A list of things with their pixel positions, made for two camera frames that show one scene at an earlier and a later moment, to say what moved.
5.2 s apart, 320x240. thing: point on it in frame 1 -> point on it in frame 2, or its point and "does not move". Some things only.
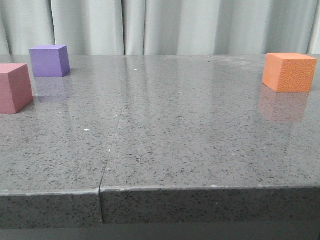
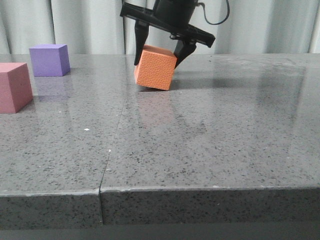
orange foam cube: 290,72 -> 155,67
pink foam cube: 15,87 does not move
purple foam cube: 50,61 does not move
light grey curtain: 161,27 does not move
